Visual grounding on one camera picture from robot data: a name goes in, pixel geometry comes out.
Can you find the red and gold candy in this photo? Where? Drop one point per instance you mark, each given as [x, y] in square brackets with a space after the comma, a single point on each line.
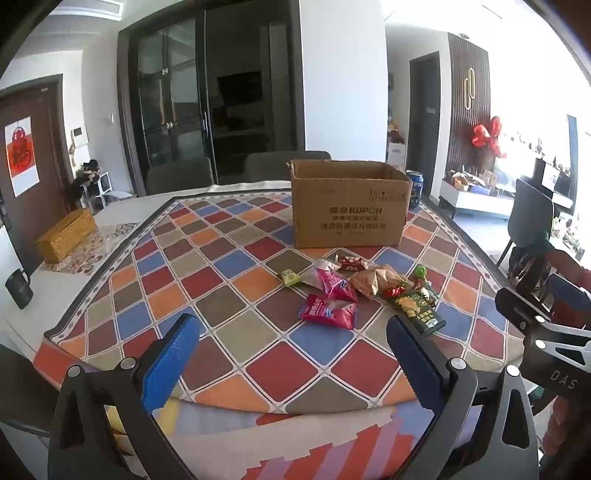
[392, 291]

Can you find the grey dining chair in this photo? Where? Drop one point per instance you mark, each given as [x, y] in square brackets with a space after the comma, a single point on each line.
[272, 166]
[180, 175]

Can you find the small green candy packet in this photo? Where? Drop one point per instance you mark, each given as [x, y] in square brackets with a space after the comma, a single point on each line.
[289, 277]

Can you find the white storage shelf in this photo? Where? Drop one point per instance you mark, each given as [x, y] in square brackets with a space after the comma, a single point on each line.
[396, 157]

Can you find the dark chair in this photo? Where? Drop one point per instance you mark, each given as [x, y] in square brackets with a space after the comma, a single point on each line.
[531, 217]

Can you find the orange crinkly snack packet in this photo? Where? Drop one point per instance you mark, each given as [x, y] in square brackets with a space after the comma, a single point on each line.
[374, 281]

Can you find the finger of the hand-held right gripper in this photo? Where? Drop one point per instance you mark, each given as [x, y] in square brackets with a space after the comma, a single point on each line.
[519, 304]
[565, 295]

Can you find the yellow tissue box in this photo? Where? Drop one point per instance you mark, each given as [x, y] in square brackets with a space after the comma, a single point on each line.
[67, 235]

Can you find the dark slatted wall panel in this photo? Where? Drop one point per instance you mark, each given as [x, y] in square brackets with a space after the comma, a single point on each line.
[461, 92]

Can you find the dark mug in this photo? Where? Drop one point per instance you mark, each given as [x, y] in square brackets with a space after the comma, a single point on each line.
[18, 288]

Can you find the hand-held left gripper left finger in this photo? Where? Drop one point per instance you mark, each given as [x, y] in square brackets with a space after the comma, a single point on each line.
[171, 360]

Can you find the red bow decoration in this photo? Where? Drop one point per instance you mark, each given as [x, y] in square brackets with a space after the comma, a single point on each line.
[485, 136]

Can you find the blue soda can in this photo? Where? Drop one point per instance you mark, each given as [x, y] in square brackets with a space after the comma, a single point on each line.
[415, 189]

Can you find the dark interior door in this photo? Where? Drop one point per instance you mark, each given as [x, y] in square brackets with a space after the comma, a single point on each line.
[425, 124]

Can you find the brown cardboard box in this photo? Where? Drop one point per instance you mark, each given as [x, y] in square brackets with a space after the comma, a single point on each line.
[351, 207]

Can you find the dark green chip packet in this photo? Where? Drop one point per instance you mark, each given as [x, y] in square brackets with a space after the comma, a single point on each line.
[418, 314]

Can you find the brown wooden door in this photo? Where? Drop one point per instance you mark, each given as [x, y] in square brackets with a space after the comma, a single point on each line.
[44, 184]

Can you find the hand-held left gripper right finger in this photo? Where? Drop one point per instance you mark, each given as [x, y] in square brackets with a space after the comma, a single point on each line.
[415, 364]

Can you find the white low cabinet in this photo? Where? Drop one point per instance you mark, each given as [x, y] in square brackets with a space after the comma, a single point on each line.
[475, 203]

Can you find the pink snack packet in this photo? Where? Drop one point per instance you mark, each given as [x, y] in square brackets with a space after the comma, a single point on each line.
[334, 284]
[325, 311]

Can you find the dark glass door cabinet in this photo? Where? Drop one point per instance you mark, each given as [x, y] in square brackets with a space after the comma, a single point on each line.
[184, 92]

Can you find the dark floral cloth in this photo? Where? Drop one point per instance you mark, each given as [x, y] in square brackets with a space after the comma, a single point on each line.
[526, 272]

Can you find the patterned placemat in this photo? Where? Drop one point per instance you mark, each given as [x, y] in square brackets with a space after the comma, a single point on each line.
[111, 237]

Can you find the red and white door poster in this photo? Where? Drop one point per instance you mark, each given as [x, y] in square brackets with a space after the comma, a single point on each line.
[18, 157]

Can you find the pastel patterned cloth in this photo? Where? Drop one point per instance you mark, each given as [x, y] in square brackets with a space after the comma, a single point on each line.
[286, 443]

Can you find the colourful checkered tablecloth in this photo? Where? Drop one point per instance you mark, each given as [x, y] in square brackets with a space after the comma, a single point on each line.
[221, 286]

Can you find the red coffee packet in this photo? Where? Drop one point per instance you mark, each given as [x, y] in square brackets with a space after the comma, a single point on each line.
[351, 263]

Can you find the person's right hand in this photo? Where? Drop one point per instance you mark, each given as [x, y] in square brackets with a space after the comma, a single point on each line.
[570, 427]

